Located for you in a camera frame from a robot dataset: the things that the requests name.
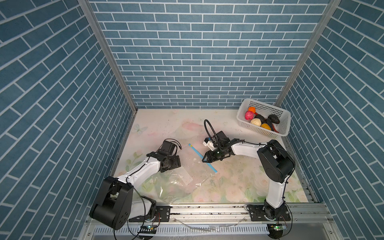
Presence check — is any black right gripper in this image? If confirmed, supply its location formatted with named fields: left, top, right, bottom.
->
left=200, top=146, right=225, bottom=163

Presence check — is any clear zip top bag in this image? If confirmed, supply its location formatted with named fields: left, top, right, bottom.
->
left=139, top=144, right=218, bottom=203

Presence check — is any cream toy bun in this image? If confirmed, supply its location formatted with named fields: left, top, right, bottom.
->
left=250, top=118, right=263, bottom=127

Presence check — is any pink toy fruit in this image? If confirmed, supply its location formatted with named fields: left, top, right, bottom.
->
left=245, top=111, right=255, bottom=121

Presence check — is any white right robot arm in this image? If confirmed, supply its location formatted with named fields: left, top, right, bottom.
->
left=203, top=138, right=296, bottom=221

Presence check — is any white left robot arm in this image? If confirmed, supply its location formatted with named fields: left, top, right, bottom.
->
left=89, top=152, right=182, bottom=230

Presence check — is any dark brown toy food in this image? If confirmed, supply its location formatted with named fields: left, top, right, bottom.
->
left=255, top=114, right=266, bottom=124

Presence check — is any yellow toy fruit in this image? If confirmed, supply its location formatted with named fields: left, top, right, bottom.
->
left=261, top=123, right=272, bottom=131

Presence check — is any white plastic basket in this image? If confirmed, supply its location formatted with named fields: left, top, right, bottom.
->
left=237, top=99, right=291, bottom=139

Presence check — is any orange toy fruit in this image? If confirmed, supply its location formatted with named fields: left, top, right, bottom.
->
left=248, top=107, right=256, bottom=114

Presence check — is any dark toy avocado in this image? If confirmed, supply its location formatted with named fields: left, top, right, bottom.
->
left=268, top=114, right=280, bottom=125

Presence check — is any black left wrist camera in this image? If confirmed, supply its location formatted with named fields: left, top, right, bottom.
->
left=159, top=140, right=179, bottom=156

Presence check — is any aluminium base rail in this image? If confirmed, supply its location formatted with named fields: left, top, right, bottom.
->
left=79, top=203, right=342, bottom=240

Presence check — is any aluminium left corner post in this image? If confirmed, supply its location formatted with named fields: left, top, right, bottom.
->
left=78, top=0, right=138, bottom=115

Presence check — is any aluminium corner post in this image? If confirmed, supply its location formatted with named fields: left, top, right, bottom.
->
left=78, top=0, right=138, bottom=115
left=274, top=0, right=341, bottom=107

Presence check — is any aluminium right corner post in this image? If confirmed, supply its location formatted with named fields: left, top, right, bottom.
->
left=274, top=0, right=341, bottom=107

